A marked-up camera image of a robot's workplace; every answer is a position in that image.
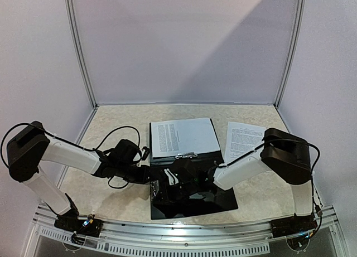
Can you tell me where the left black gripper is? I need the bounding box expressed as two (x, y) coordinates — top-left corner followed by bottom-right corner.
(116, 162), (153, 185)

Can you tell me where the black clip folder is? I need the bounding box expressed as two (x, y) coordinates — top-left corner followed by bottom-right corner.
(148, 117), (239, 221)

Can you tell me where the white printed sheet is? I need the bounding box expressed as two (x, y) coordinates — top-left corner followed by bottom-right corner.
(149, 118), (220, 158)

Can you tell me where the white paper stack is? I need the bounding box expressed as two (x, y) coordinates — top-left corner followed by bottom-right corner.
(224, 122), (266, 163)

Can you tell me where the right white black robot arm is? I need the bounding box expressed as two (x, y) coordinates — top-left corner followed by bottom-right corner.
(164, 128), (313, 232)

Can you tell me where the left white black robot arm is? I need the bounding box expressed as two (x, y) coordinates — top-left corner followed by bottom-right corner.
(1, 121), (151, 231)

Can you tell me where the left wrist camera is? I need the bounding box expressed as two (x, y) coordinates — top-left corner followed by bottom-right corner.
(141, 146), (150, 161)

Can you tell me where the aluminium front rail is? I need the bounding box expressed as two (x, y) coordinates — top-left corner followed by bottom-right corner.
(32, 205), (340, 243)

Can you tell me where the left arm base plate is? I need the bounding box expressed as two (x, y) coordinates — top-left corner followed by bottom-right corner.
(54, 212), (103, 237)

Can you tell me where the perforated white cable tray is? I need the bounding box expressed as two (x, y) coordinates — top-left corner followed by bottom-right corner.
(35, 227), (271, 256)

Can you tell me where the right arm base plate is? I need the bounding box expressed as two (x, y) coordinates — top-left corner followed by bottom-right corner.
(269, 215), (317, 238)

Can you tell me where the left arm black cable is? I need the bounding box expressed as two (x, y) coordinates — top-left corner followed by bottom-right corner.
(1, 122), (142, 168)

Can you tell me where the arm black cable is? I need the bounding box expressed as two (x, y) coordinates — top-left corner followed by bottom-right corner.
(1, 122), (142, 168)
(214, 138), (324, 241)

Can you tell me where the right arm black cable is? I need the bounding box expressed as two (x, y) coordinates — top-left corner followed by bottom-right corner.
(214, 138), (324, 241)

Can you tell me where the left aluminium frame post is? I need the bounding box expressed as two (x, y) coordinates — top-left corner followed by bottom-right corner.
(65, 0), (98, 109)

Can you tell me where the aluminium frame post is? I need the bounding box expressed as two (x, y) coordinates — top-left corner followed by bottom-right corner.
(65, 0), (98, 109)
(273, 0), (305, 110)

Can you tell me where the right aluminium frame post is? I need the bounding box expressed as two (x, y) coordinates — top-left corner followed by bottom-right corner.
(273, 0), (305, 110)

